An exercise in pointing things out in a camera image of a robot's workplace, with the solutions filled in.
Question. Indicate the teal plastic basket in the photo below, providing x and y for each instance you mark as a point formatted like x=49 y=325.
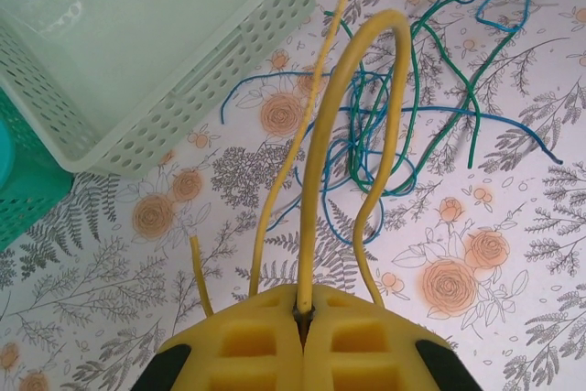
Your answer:
x=27 y=198

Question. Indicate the mint green plastic basket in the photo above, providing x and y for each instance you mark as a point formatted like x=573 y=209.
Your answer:
x=137 y=43

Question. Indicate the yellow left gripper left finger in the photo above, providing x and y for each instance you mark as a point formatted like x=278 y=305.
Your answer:
x=256 y=354

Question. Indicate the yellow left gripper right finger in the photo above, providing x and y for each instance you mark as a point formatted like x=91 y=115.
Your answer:
x=357 y=359

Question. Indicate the floral print tablecloth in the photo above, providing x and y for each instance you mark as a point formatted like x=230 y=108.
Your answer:
x=458 y=340

